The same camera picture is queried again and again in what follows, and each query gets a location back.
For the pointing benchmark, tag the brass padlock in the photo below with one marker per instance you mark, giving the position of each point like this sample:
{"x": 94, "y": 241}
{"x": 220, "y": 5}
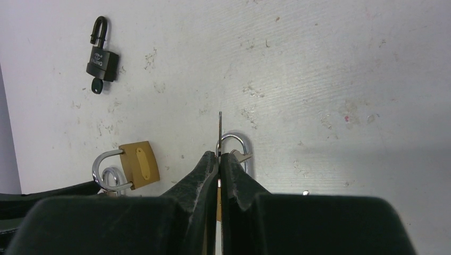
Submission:
{"x": 138, "y": 163}
{"x": 218, "y": 209}

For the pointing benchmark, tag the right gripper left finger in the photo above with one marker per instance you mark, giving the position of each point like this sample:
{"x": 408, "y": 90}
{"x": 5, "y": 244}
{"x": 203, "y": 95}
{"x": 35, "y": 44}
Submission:
{"x": 180, "y": 221}

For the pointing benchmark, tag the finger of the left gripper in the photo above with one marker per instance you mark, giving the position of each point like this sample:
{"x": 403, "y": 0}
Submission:
{"x": 14, "y": 207}

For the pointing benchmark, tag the keys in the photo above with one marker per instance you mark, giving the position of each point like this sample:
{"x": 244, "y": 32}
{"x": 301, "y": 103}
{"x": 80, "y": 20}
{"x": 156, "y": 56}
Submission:
{"x": 220, "y": 133}
{"x": 111, "y": 177}

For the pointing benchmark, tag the black padlock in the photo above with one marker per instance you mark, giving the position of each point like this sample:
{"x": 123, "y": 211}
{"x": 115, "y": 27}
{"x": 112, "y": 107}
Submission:
{"x": 102, "y": 64}

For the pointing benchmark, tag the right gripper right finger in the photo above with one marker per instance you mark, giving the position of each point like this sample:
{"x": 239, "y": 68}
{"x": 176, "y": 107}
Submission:
{"x": 255, "y": 221}

